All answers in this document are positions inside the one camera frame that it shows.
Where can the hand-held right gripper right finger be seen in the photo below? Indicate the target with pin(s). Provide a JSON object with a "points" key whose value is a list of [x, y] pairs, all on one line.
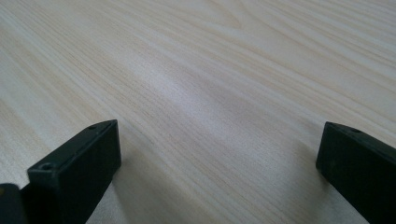
{"points": [[361, 165]]}

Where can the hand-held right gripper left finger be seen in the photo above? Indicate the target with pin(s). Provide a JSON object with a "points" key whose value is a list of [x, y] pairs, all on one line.
{"points": [[74, 174]]}

